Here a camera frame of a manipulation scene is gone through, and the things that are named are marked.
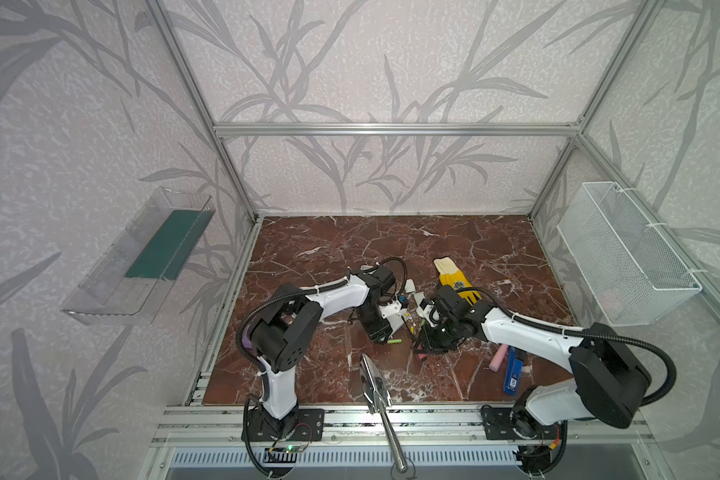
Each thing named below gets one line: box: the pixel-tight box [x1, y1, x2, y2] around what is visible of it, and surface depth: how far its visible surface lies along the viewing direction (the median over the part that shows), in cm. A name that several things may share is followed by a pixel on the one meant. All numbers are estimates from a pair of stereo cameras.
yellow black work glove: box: [433, 256, 482, 305], surface depth 101 cm
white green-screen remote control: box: [386, 308, 410, 335], surface depth 91 cm
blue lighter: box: [503, 346, 524, 396], surface depth 80 cm
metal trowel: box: [359, 353, 408, 473], surface depth 78 cm
